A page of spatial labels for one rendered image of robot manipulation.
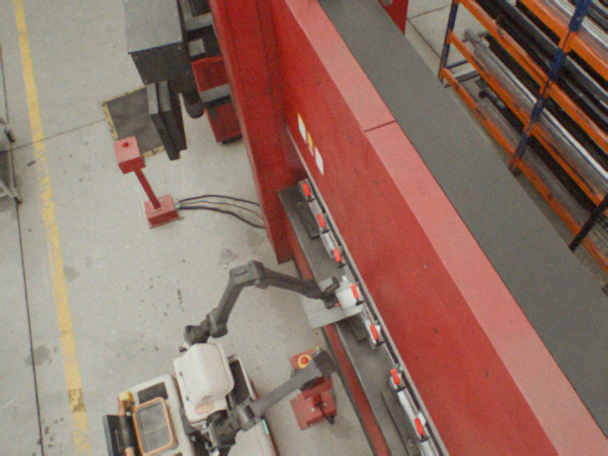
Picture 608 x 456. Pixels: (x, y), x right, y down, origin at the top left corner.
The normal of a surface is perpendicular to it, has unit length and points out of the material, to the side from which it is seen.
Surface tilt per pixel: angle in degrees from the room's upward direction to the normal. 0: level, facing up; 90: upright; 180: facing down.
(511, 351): 0
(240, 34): 90
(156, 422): 0
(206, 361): 42
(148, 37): 1
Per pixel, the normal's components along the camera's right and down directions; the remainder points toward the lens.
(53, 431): -0.08, -0.53
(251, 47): 0.34, 0.78
